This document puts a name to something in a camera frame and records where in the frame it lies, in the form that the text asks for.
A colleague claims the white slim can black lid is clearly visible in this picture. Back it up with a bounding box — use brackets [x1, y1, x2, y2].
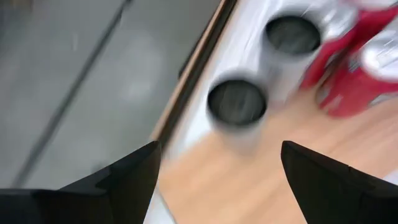
[262, 14, 323, 103]
[206, 76, 270, 153]

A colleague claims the wooden shelf board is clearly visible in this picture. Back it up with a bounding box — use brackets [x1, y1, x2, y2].
[157, 90, 398, 224]

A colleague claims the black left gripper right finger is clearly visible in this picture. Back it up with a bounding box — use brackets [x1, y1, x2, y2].
[281, 140, 398, 224]

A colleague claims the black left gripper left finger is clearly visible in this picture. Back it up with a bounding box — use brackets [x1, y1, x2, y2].
[0, 141, 162, 224]

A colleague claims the red soda can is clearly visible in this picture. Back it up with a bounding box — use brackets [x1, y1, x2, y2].
[315, 29, 398, 119]

